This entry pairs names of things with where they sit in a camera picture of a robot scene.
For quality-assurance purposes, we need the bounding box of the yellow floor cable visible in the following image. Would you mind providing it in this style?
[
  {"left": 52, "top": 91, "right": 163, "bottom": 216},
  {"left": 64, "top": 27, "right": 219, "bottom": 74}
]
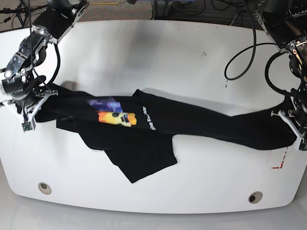
[{"left": 88, "top": 0, "right": 120, "bottom": 6}]

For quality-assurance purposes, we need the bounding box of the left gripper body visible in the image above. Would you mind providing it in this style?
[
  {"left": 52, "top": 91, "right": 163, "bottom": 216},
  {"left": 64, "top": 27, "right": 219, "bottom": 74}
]
[{"left": 271, "top": 110, "right": 307, "bottom": 146}]

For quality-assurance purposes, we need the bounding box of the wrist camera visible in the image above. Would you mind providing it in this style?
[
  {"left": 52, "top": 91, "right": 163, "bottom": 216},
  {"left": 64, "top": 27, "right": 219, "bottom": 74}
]
[
  {"left": 298, "top": 139, "right": 307, "bottom": 151},
  {"left": 22, "top": 121, "right": 35, "bottom": 132}
]

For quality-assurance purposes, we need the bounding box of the black arm cable loop left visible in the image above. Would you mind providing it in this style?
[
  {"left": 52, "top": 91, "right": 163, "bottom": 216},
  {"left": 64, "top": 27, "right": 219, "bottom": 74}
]
[{"left": 224, "top": 23, "right": 281, "bottom": 81}]

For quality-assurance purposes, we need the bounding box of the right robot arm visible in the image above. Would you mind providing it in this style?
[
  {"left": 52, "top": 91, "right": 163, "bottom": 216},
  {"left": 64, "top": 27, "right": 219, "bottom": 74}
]
[{"left": 0, "top": 0, "right": 89, "bottom": 131}]

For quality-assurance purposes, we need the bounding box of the table cable grommet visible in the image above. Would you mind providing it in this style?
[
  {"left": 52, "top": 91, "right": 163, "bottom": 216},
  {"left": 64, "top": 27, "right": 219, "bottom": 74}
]
[
  {"left": 38, "top": 183, "right": 52, "bottom": 195},
  {"left": 248, "top": 191, "right": 263, "bottom": 204}
]

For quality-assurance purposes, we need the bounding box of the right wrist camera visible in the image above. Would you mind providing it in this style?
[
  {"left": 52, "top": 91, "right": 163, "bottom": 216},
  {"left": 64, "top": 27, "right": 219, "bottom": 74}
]
[{"left": 22, "top": 121, "right": 35, "bottom": 132}]

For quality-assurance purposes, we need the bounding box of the red tape rectangle marking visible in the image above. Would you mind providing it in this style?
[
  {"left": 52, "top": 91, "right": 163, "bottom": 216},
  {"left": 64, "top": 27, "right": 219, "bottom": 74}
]
[{"left": 272, "top": 149, "right": 288, "bottom": 169}]

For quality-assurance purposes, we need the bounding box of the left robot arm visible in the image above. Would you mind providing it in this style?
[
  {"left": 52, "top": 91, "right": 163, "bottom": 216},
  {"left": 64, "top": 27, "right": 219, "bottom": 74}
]
[{"left": 247, "top": 0, "right": 307, "bottom": 151}]

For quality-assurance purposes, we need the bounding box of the left table cable grommet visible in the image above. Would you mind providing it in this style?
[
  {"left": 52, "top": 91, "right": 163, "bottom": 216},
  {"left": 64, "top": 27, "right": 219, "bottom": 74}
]
[{"left": 38, "top": 183, "right": 52, "bottom": 195}]

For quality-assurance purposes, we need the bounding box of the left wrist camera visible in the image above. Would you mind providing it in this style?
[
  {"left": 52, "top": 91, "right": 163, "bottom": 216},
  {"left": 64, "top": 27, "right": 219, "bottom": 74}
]
[{"left": 298, "top": 139, "right": 307, "bottom": 151}]

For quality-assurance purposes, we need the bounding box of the black tripod stand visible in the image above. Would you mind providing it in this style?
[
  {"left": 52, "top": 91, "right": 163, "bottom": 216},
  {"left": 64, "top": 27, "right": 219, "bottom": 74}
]
[{"left": 0, "top": 0, "right": 48, "bottom": 29}]

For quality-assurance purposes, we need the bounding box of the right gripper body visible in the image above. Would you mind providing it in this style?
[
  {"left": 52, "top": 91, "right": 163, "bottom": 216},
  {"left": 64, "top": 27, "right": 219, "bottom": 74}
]
[{"left": 0, "top": 90, "right": 58, "bottom": 124}]

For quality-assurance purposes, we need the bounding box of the black graphic T-shirt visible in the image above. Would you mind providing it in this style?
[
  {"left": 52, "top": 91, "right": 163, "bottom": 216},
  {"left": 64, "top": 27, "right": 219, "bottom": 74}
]
[{"left": 35, "top": 85, "right": 296, "bottom": 183}]

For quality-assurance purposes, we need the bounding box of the right table cable grommet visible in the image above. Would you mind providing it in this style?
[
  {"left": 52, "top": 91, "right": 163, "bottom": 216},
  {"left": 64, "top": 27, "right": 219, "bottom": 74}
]
[{"left": 248, "top": 191, "right": 263, "bottom": 204}]

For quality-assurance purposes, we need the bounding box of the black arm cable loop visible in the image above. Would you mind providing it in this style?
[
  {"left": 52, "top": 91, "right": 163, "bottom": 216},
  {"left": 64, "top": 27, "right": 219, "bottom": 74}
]
[
  {"left": 224, "top": 23, "right": 281, "bottom": 81},
  {"left": 35, "top": 44, "right": 61, "bottom": 89}
]

